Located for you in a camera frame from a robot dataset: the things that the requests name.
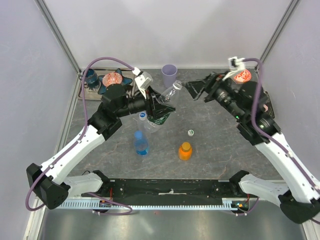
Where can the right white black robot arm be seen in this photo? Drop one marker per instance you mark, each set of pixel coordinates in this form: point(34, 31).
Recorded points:
point(299, 197)

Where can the dark floral square plate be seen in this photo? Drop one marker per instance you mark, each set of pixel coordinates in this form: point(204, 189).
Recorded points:
point(270, 105)

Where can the blue star-shaped dish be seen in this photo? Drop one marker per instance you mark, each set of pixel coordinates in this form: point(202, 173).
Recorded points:
point(126, 82)

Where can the orange juice bottle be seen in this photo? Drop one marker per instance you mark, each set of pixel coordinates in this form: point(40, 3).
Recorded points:
point(185, 151)

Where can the clear bottle blue-white cap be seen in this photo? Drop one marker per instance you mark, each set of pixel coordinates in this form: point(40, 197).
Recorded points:
point(143, 124)

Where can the slotted cable duct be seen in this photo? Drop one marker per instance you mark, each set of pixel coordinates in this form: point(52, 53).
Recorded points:
point(96, 204)

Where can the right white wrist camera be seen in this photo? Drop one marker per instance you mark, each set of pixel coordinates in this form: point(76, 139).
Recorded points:
point(236, 65)

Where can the red patterned bowl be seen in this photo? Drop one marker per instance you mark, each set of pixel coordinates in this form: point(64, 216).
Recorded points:
point(112, 78)

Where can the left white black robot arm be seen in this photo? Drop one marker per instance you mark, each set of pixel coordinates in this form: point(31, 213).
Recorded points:
point(50, 181)

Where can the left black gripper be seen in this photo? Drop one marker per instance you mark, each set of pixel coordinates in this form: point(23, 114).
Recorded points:
point(159, 110)

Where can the white green bottle cap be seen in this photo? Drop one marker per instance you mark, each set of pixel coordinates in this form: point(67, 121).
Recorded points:
point(190, 132)

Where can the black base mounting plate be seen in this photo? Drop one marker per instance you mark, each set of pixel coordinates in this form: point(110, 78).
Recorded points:
point(169, 192)

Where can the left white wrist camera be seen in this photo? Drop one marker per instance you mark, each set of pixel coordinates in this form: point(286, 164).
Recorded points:
point(143, 81)

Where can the clear plastic bottle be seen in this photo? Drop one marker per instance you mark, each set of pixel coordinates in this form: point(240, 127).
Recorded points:
point(169, 97)

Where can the lavender plastic cup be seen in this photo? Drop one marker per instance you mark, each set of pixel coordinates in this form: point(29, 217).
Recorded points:
point(169, 74)

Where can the blue water bottle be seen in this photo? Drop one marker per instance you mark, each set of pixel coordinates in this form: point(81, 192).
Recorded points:
point(141, 143)

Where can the red white floral bowl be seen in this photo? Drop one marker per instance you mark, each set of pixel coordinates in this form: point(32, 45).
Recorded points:
point(242, 77)

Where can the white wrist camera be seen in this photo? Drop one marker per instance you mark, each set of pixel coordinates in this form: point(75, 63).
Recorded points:
point(236, 65)
point(143, 81)

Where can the pink white mug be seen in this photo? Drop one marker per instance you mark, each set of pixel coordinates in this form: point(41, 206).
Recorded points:
point(265, 108)

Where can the dark blue teacup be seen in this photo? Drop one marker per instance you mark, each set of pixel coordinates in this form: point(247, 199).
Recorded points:
point(91, 78)

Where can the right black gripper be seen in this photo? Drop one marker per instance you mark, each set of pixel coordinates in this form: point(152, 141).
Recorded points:
point(212, 83)

